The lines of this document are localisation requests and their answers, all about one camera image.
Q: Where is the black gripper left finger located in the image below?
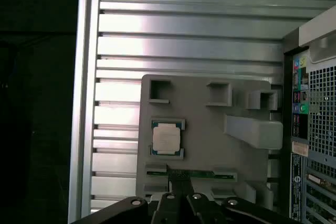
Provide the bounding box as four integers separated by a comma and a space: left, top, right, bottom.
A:
75, 178, 188, 224

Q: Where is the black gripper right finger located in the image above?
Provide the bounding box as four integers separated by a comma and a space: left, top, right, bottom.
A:
183, 178, 299, 224

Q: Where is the silver topped CPU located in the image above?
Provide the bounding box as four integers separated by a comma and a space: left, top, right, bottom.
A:
151, 119, 184, 155

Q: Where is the green RAM stick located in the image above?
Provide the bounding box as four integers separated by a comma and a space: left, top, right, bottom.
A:
146, 170, 236, 180

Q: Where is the grey plastic parts rack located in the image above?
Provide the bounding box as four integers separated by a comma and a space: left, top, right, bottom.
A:
135, 73, 284, 208

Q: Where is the black open PC case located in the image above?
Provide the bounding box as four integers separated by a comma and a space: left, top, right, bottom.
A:
282, 6, 336, 224

